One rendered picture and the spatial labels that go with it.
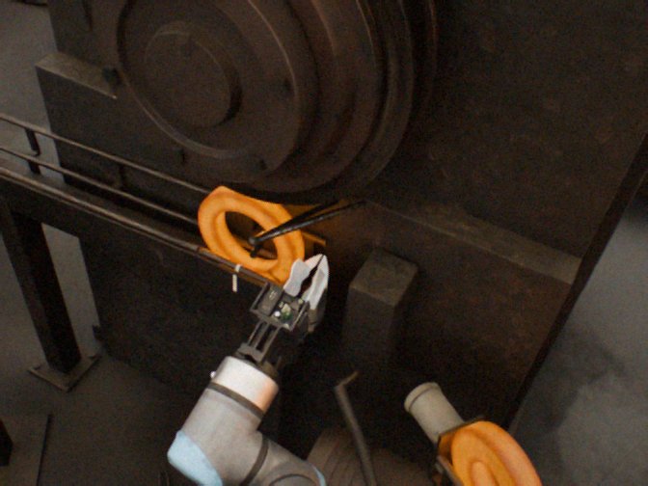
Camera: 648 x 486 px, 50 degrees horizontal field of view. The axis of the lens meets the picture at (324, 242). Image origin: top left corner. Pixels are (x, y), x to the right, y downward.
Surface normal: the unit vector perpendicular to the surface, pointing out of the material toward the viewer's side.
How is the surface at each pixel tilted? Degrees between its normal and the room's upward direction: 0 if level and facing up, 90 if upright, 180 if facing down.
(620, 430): 0
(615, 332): 0
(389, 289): 0
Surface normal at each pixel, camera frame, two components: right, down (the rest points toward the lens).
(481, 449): -0.89, 0.28
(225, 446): 0.46, -0.15
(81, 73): 0.08, -0.69
